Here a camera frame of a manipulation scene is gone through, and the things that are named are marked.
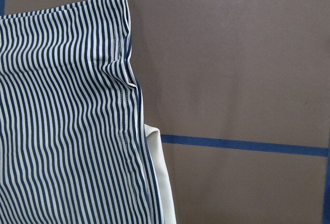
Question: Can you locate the blue white striped polo shirt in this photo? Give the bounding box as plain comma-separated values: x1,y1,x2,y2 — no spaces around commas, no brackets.
1,0,176,223

